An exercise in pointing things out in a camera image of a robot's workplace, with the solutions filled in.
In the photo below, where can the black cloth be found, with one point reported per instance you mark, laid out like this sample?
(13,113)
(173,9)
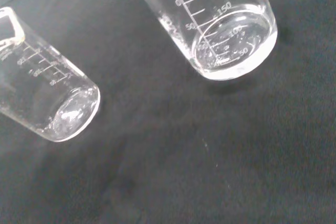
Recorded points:
(183,155)

